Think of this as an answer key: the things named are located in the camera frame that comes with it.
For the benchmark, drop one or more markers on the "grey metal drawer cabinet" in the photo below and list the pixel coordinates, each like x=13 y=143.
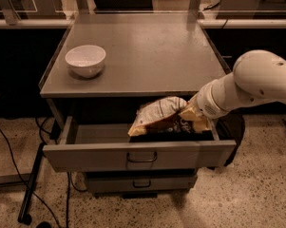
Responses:
x=148 y=56

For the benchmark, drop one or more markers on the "brown chip bag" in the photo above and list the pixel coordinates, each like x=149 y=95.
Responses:
x=161 y=116

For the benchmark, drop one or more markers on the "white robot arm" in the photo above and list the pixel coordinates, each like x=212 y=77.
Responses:
x=258 y=78

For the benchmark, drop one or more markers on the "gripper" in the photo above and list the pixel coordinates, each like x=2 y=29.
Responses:
x=205 y=104

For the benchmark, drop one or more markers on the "glass barrier with posts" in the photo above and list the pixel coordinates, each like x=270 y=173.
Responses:
x=212 y=13

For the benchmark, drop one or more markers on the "lower grey drawer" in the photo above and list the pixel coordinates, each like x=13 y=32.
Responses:
x=99 y=183

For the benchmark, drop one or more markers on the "open top drawer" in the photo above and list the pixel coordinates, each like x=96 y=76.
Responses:
x=107 y=147

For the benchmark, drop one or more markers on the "black bar on floor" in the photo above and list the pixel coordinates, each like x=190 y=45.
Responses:
x=24 y=216

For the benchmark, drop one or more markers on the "white ceramic bowl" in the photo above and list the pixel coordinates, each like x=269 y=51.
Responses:
x=86 y=61

